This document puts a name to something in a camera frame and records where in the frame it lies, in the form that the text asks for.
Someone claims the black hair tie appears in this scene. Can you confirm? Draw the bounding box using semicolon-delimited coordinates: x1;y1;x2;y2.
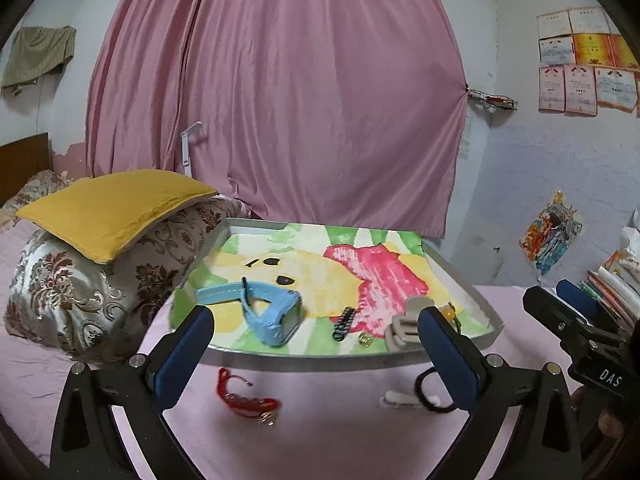
413;366;461;416

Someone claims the grey plastic flip-lid box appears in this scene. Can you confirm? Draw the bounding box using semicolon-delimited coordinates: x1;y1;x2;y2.
384;296;435;353

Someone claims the blue smart watch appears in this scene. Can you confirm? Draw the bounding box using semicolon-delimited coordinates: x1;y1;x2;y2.
195;278;304;348

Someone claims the right hand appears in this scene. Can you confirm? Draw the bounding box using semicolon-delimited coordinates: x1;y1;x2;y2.
570;387;624;440

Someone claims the stack of books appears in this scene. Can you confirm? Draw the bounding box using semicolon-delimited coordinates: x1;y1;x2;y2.
588;226;639;327

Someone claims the floral satin pillow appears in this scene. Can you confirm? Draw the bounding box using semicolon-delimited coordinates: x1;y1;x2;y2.
4;195;252;362

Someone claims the white hair clip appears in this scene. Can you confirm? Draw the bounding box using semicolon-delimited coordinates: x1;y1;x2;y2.
380;390;424;408

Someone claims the pink bed sheet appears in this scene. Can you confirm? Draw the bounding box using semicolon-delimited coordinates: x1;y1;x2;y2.
0;219;586;480

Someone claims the yellow pillow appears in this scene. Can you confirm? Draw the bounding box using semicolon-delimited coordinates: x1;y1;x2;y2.
16;169;218;264

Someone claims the painted shallow cardboard tray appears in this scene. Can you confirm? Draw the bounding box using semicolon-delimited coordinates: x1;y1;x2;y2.
169;219;503;373

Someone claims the brown wooden headboard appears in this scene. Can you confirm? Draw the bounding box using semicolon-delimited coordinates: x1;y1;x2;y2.
0;132;52;205

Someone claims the pink curtain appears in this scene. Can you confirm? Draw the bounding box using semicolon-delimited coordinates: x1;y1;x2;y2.
85;0;466;238

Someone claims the olive green hanging cloth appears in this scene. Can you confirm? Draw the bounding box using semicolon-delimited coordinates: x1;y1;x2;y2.
1;26;76;96

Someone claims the colourful wall drawing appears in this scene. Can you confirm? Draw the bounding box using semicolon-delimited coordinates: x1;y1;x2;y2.
518;188;585;282

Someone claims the amber bead hair tie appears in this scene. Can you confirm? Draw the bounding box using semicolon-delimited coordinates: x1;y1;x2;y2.
441;301;464;334

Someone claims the red string bracelet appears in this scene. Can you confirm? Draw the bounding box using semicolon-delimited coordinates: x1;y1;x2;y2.
217;366;282;428

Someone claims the black beaded bracelet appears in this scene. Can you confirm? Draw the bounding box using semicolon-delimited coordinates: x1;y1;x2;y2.
332;306;357;343

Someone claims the small wall shelf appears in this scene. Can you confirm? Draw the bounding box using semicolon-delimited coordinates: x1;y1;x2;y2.
466;88;518;113

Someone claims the wall certificates cluster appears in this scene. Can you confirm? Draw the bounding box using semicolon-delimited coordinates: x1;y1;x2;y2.
537;6;639;117

